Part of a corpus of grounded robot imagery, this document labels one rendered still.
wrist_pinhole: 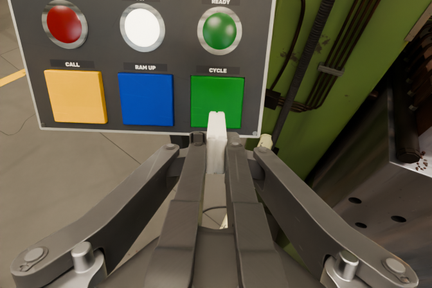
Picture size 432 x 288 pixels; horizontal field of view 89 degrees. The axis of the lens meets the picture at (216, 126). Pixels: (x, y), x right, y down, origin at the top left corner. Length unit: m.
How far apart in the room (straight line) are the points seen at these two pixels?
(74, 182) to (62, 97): 1.22
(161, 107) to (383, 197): 0.46
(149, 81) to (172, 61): 0.04
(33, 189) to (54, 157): 0.22
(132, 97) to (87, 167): 1.28
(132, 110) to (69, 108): 0.09
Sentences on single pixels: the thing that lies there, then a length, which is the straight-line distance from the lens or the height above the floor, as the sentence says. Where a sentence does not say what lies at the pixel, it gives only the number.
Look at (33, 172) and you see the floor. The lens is 1.74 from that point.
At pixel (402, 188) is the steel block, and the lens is 0.53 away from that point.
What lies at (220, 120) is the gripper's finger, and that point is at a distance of 0.19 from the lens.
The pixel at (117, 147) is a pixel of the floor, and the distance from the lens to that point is 1.61.
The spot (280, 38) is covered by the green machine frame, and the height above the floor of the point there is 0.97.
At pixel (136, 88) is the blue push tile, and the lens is 0.33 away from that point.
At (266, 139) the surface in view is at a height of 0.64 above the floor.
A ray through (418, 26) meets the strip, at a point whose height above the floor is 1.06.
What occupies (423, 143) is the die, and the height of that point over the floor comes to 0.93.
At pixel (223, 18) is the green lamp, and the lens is 0.31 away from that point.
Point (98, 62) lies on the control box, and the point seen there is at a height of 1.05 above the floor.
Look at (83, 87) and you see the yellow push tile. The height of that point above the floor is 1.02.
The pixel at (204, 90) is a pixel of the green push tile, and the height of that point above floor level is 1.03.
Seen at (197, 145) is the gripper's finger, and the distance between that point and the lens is 0.15.
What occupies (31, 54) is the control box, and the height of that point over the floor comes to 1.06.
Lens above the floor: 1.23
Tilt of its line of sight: 50 degrees down
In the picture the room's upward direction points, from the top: 3 degrees clockwise
